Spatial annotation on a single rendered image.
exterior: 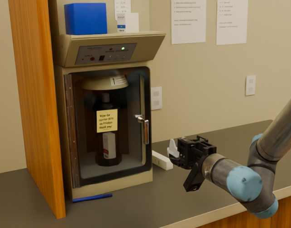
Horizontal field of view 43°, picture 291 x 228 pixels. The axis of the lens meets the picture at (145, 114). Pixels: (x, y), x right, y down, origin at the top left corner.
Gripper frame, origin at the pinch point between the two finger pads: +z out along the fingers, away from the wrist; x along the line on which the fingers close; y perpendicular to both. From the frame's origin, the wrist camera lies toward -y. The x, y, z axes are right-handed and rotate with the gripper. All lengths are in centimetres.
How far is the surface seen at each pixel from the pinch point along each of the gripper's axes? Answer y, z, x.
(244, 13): 42, 66, -87
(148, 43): 33.0, 13.6, 0.6
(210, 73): 12, 66, -65
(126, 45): 32.5, 13.9, 8.3
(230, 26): 36, 66, -77
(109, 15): 42.0, 22.5, 10.0
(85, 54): 30.5, 15.7, 21.2
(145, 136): 0.4, 16.4, 0.8
